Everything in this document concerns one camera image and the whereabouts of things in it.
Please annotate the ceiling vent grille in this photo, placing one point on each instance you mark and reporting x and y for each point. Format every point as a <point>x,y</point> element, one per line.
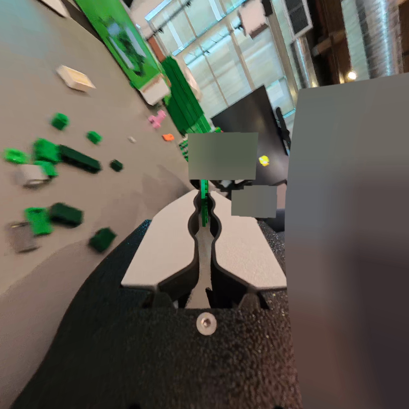
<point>298,16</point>

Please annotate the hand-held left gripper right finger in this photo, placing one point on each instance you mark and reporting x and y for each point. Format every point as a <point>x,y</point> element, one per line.
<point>249,252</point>

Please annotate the scattered loose green bricks group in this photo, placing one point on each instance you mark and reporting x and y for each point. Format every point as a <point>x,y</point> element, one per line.
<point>78,158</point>

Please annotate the cream rectangular brick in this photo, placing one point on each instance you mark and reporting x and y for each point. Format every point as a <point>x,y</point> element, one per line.
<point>76,79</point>

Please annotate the large black monitor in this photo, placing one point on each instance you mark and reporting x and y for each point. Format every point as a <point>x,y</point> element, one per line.
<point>249,111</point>

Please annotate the large green brick assembly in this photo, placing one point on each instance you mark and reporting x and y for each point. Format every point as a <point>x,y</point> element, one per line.
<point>185,96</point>

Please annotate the orange brick piece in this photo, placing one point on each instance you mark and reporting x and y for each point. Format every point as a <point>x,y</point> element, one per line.
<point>168,137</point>

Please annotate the silver ventilation duct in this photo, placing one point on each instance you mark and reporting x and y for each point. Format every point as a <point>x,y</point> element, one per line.
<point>378,35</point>

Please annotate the green building set box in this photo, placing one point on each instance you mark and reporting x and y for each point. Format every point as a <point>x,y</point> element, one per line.
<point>105,25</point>

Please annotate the grey brick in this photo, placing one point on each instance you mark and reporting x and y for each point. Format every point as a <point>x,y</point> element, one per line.
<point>32,175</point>
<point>22,236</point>

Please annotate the yellow sticker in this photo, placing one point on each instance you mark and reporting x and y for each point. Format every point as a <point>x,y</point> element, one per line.
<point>264,160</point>

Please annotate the hanging ceiling panel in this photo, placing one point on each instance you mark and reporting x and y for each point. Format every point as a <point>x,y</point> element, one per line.
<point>254,17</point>

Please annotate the green studded plate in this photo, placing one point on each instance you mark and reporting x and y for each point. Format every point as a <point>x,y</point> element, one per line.
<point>183,150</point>

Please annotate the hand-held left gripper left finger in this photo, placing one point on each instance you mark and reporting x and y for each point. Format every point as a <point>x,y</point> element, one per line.
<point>166,242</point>

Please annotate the pink brick piece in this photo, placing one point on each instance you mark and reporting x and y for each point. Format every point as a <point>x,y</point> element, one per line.
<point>157,119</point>

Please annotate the long green tiled brick plate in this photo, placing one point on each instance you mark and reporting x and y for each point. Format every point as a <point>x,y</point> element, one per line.
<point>204,204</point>

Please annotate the grey desk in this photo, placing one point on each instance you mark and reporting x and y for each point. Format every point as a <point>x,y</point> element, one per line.
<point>111,96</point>

